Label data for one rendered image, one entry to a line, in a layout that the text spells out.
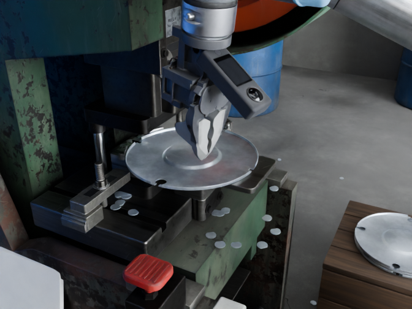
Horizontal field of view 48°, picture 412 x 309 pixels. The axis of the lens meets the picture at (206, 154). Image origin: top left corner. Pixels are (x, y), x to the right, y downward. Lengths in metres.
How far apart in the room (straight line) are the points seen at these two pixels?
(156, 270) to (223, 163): 0.33
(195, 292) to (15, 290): 0.46
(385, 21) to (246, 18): 0.56
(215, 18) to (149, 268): 0.39
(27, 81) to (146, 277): 0.49
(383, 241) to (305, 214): 0.77
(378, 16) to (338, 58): 3.59
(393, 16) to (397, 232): 0.96
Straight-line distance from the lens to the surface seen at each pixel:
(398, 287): 1.41
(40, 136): 1.06
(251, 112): 0.62
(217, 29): 0.63
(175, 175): 0.93
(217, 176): 0.93
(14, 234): 1.12
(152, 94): 0.91
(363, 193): 2.46
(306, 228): 2.14
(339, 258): 1.44
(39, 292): 1.11
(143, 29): 0.77
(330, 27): 4.27
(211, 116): 0.71
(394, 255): 1.47
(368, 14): 0.72
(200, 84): 0.66
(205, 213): 1.01
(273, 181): 1.21
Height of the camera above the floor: 1.25
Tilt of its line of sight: 28 degrees down
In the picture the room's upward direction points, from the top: straight up
